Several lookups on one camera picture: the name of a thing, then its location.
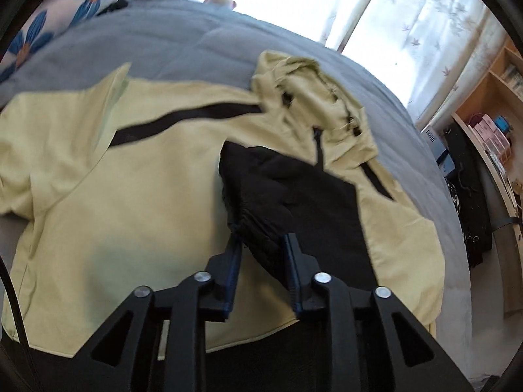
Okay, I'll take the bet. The blue box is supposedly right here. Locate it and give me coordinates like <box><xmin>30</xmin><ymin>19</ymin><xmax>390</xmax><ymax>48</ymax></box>
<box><xmin>421</xmin><ymin>126</ymin><xmax>457</xmax><ymax>177</ymax></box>

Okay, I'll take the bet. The black cable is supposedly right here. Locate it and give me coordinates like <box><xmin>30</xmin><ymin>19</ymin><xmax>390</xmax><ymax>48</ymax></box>
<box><xmin>0</xmin><ymin>258</ymin><xmax>32</xmax><ymax>349</ymax></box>

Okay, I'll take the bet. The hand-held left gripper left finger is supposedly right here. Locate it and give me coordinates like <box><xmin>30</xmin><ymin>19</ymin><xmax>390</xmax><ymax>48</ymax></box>
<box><xmin>53</xmin><ymin>235</ymin><xmax>243</xmax><ymax>392</ymax></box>

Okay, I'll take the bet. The white leaf print curtain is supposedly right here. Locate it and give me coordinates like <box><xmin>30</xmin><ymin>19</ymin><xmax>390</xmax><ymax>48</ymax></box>
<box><xmin>325</xmin><ymin>0</ymin><xmax>505</xmax><ymax>120</ymax></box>

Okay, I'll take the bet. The black bag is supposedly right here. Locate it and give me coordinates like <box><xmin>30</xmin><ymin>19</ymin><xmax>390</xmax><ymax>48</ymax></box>
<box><xmin>442</xmin><ymin>122</ymin><xmax>496</xmax><ymax>269</ymax></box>

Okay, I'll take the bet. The grey bed sheet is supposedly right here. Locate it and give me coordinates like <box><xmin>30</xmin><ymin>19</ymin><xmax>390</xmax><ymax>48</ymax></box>
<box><xmin>0</xmin><ymin>0</ymin><xmax>475</xmax><ymax>335</ymax></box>

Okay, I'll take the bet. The stack of pink boxes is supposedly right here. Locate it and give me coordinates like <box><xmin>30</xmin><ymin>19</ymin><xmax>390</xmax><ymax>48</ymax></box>
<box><xmin>467</xmin><ymin>113</ymin><xmax>512</xmax><ymax>161</ymax></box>

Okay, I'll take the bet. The wooden shelf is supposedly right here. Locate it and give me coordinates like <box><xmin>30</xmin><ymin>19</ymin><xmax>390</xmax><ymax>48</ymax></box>
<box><xmin>451</xmin><ymin>37</ymin><xmax>523</xmax><ymax>315</ymax></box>

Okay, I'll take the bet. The row of books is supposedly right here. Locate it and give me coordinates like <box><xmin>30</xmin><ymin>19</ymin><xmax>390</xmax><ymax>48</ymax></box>
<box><xmin>500</xmin><ymin>62</ymin><xmax>523</xmax><ymax>95</ymax></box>

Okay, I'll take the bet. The yellow and black hooded jacket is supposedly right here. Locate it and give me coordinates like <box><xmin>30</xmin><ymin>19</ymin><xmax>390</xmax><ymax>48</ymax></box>
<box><xmin>0</xmin><ymin>49</ymin><xmax>448</xmax><ymax>392</ymax></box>

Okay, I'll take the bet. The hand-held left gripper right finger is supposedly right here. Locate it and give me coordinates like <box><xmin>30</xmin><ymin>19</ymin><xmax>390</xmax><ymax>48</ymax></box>
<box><xmin>284</xmin><ymin>233</ymin><xmax>475</xmax><ymax>392</ymax></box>

